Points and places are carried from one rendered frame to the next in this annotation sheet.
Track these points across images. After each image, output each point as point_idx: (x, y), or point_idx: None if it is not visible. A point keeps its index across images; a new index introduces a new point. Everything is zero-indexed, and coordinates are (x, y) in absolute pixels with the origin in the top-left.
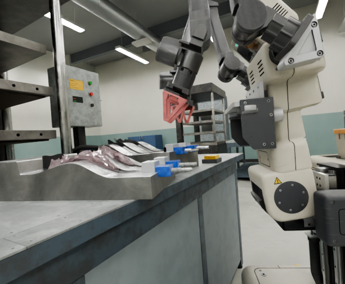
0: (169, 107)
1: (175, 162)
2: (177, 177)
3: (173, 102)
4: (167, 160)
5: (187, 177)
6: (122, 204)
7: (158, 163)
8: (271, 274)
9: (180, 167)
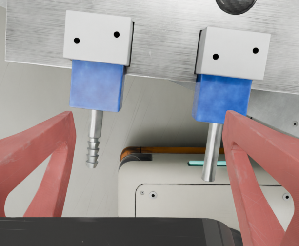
0: (268, 170)
1: (195, 113)
2: (279, 95)
3: (292, 239)
4: (230, 80)
5: (276, 128)
6: None
7: (112, 63)
8: (286, 207)
9: (91, 137)
